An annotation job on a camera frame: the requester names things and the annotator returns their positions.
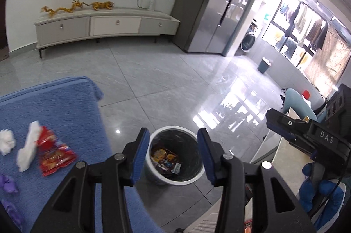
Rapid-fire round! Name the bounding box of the silver refrigerator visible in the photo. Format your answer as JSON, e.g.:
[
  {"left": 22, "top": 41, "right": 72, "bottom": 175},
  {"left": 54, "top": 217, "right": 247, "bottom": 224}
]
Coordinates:
[{"left": 171, "top": 0, "right": 260, "bottom": 54}]

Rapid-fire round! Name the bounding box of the red snack packet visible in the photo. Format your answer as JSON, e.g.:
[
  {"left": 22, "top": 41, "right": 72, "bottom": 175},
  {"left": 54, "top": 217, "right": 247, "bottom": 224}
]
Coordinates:
[{"left": 37, "top": 126, "right": 77, "bottom": 177}]

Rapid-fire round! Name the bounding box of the person's right hand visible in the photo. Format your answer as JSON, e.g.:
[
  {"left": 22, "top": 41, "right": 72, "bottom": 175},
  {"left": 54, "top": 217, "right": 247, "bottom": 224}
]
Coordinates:
[{"left": 299, "top": 162, "right": 346, "bottom": 232}]

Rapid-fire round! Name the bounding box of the grey washing machine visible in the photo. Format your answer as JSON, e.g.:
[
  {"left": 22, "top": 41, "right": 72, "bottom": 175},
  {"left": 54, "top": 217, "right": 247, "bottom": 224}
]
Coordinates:
[{"left": 240, "top": 19, "right": 260, "bottom": 51}]

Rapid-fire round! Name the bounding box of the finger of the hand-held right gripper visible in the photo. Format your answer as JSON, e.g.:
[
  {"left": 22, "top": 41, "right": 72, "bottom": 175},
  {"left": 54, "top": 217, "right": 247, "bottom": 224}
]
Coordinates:
[
  {"left": 285, "top": 132, "right": 317, "bottom": 161},
  {"left": 265, "top": 109, "right": 312, "bottom": 140}
]

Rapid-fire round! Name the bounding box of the small blue-grey bin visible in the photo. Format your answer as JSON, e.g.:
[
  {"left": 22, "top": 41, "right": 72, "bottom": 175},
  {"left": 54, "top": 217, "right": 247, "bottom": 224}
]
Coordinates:
[{"left": 257, "top": 57, "right": 272, "bottom": 74}]

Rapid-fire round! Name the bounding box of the teal chair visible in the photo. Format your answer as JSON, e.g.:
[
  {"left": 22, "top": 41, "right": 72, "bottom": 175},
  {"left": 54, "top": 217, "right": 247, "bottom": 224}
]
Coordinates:
[{"left": 282, "top": 88, "right": 319, "bottom": 122}]

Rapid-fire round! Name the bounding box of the golden tiger figurine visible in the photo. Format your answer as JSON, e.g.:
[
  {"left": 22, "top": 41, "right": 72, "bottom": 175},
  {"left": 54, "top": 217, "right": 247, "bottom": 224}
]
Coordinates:
[{"left": 91, "top": 1, "right": 114, "bottom": 11}]

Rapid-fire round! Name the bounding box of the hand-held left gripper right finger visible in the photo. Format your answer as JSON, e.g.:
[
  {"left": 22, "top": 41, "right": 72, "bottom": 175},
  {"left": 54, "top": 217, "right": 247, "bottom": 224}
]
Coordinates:
[{"left": 197, "top": 127, "right": 316, "bottom": 233}]

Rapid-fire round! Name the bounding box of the golden dragon figurine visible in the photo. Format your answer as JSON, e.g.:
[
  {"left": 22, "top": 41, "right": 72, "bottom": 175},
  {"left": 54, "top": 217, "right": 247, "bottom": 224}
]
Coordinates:
[{"left": 41, "top": 0, "right": 90, "bottom": 17}]

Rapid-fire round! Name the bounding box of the yellow snack packet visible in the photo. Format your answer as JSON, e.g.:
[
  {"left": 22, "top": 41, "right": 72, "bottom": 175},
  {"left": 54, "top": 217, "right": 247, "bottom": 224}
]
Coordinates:
[{"left": 152, "top": 148, "right": 178, "bottom": 164}]

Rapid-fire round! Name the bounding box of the purple plastic bag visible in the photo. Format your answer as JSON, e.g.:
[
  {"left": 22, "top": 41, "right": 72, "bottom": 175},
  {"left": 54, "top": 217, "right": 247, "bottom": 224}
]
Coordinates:
[{"left": 0, "top": 173, "right": 24, "bottom": 231}]

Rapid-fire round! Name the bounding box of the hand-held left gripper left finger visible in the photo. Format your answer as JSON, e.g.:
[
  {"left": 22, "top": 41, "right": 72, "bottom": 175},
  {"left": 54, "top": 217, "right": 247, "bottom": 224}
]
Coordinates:
[{"left": 30, "top": 127, "right": 151, "bottom": 233}]

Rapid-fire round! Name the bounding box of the grey television stand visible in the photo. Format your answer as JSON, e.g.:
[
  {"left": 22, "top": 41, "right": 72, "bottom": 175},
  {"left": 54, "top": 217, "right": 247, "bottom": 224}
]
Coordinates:
[{"left": 33, "top": 7, "right": 181, "bottom": 58}]

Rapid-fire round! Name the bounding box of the white trash bin black liner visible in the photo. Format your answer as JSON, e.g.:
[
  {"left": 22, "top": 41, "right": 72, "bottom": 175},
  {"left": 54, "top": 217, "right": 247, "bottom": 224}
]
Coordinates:
[{"left": 144, "top": 126, "right": 205, "bottom": 186}]

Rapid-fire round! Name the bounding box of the beige patterned hanging blanket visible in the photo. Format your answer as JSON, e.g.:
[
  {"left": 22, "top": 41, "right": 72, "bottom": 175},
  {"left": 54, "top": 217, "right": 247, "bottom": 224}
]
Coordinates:
[{"left": 305, "top": 22, "right": 351, "bottom": 99}]

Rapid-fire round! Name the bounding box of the large crumpled white tissue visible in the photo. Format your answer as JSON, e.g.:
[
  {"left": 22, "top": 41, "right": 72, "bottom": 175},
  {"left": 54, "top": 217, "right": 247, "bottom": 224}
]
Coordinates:
[{"left": 0, "top": 129, "right": 16, "bottom": 156}]

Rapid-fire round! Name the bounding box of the long white tissue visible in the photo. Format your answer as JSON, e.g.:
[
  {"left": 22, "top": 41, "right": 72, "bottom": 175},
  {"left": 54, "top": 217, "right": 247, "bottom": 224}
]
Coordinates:
[{"left": 17, "top": 121, "right": 41, "bottom": 172}]

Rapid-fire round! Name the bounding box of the blue fluffy blanket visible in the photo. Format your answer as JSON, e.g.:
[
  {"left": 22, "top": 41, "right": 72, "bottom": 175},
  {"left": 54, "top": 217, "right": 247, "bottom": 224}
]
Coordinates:
[{"left": 0, "top": 76, "right": 165, "bottom": 233}]

